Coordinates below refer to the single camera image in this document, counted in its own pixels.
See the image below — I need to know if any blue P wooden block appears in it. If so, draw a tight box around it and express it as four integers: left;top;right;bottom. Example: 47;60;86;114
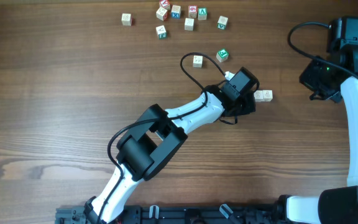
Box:
254;90;264;102

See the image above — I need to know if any blue edged wooden block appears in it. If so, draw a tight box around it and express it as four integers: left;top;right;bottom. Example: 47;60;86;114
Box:
262;90;273;102

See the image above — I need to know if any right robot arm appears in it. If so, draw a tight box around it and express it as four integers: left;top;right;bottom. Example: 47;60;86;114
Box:
276;16;358;223

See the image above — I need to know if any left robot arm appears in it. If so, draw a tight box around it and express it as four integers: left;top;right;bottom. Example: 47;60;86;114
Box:
85;68;259;223

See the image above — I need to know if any green E block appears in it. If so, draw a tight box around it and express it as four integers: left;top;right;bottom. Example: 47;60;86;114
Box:
216;49;229;62

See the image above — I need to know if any wooden block lowest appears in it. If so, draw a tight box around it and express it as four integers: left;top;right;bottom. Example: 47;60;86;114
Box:
193;55;203;68

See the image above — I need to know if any green V block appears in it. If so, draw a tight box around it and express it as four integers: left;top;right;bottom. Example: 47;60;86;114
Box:
217;16;228;30

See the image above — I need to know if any plain wooden block centre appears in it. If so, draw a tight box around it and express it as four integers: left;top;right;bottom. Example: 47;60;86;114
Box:
185;18;195;31

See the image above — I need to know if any plain wooden block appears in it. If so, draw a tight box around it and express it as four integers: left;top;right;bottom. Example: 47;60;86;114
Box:
121;13;132;26
185;18;195;31

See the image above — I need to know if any green A block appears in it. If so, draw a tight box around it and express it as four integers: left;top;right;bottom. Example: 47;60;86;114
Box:
198;7;208;21

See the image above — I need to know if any red 9 block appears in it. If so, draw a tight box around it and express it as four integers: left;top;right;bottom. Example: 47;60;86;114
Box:
188;5;198;19

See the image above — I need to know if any green side block left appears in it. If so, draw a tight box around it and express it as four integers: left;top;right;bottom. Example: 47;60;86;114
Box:
156;25;167;39

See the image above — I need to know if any blue X block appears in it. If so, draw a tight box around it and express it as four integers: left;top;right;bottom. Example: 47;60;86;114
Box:
171;5;181;19

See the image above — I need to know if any red edged wooden block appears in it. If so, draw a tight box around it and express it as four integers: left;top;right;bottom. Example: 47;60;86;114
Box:
156;7;168;21

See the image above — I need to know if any red letter block top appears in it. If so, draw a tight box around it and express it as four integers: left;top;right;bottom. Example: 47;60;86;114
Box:
159;0;171;11

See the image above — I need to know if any plain wooden block far left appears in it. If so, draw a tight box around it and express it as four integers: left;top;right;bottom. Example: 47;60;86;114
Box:
121;13;132;26

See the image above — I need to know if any left camera cable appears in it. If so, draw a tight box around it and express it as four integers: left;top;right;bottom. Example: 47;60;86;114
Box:
96;52;229;224

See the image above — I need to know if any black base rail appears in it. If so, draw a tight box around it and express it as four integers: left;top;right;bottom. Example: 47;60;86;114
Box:
54;203;291;224

